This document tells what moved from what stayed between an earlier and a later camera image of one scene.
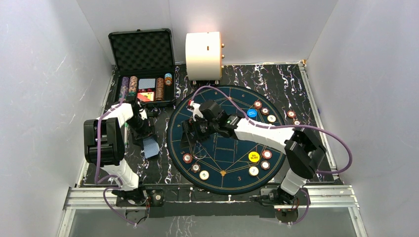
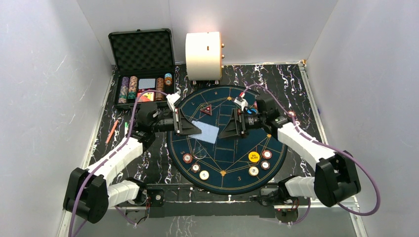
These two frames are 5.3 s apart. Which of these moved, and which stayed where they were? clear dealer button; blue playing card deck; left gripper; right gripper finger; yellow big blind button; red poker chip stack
Moved: left gripper; right gripper finger; blue playing card deck
Stayed: yellow big blind button; clear dealer button; red poker chip stack
